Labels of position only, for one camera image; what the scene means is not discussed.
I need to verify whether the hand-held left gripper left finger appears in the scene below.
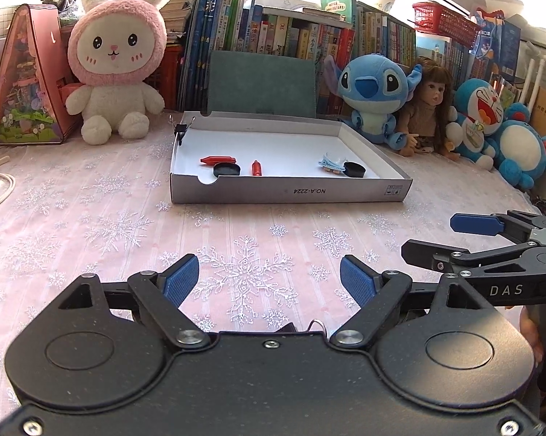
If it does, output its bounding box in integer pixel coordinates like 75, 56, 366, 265
54, 253, 211, 353

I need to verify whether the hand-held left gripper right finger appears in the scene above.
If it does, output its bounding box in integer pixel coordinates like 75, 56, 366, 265
329, 255, 490, 352

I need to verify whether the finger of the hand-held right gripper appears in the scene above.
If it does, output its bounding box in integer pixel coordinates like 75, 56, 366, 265
450, 210, 546, 243
401, 239, 539, 279

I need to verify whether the large black binder clip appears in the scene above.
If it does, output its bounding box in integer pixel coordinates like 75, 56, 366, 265
277, 318, 327, 335

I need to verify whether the large blue hair clip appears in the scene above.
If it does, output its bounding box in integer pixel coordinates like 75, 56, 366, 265
318, 153, 347, 174

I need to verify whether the white cardboard box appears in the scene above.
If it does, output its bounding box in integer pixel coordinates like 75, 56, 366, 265
169, 110, 414, 204

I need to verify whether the person's right hand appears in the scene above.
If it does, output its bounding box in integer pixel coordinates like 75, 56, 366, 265
519, 306, 545, 365

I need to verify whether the large blue cat plush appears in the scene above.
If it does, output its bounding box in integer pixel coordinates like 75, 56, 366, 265
495, 102, 546, 192

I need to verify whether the pink snowflake tablecloth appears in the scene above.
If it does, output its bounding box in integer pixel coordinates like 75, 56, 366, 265
0, 113, 546, 412

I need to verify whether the blue robot cat plush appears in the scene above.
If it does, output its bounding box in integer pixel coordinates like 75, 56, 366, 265
445, 77, 519, 171

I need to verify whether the brown haired doll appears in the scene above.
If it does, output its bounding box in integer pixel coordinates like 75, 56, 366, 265
397, 56, 465, 160

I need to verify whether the small black binder clip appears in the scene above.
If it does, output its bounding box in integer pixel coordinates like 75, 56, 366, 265
172, 117, 197, 146

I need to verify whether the white rack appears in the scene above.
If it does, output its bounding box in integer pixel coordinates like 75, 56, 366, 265
521, 43, 546, 114

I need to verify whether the blue alien plush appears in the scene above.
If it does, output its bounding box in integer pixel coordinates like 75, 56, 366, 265
323, 53, 424, 146

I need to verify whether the blue paper bag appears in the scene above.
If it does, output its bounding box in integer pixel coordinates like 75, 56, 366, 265
470, 8, 523, 78

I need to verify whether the red mesh basket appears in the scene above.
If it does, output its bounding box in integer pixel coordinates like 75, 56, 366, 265
411, 1, 479, 47

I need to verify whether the red plastic crate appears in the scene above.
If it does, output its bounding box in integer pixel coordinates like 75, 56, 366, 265
141, 44, 185, 111

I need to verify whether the green felt notebook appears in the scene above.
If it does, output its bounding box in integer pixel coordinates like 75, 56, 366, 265
208, 49, 320, 119

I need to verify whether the pink white bunny plush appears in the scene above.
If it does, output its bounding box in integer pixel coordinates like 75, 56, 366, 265
65, 0, 182, 146

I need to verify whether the pink triangular toy house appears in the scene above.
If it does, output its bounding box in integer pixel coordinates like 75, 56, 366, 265
0, 3, 81, 146

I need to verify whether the green cover book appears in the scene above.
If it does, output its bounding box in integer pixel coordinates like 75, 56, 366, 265
320, 0, 358, 24

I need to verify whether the row of upright books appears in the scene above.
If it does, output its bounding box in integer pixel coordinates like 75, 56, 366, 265
178, 0, 478, 114

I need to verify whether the stack of lying books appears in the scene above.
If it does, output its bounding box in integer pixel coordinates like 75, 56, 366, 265
109, 0, 199, 47

